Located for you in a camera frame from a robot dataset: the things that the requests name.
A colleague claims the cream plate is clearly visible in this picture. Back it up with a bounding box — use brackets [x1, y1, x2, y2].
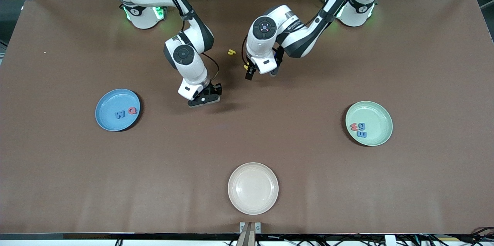
[228, 162, 279, 215]

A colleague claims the blue plate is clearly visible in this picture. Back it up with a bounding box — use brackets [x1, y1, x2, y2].
[95, 89, 141, 132]

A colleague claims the brown table cover sheet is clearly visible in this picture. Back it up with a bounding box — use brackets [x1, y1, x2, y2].
[0, 0, 494, 235]

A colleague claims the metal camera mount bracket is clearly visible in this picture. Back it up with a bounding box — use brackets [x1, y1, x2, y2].
[236, 222, 262, 246]

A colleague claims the green plate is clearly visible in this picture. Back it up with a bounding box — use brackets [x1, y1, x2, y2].
[345, 101, 393, 146]

